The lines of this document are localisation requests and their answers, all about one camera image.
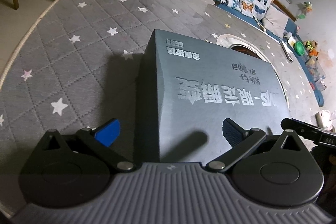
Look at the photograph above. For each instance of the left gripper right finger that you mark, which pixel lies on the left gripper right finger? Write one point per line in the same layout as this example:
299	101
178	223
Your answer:
243	142

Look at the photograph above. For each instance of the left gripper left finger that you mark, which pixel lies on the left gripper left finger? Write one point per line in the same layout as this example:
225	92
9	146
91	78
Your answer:
99	140

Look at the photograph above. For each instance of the grey-blue box lid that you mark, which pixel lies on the grey-blue box lid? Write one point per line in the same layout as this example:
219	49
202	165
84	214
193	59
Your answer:
187	88

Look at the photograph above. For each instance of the grey star-pattern table mat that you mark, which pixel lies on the grey star-pattern table mat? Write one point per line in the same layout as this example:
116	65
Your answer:
77	67

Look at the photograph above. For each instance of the remote control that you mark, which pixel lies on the remote control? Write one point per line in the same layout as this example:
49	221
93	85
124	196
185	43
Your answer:
287	53

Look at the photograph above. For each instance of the green toy bowl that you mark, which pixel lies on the green toy bowl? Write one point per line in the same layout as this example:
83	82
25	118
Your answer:
299	48

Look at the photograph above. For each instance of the colourful stuffed toy pile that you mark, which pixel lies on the colourful stuffed toy pile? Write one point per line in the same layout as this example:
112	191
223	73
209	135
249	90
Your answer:
311	47

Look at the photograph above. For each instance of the grey pillow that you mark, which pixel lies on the grey pillow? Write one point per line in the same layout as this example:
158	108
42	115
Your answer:
275	21

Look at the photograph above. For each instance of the blue sofa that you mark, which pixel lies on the blue sofa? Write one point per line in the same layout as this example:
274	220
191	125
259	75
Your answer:
290	37

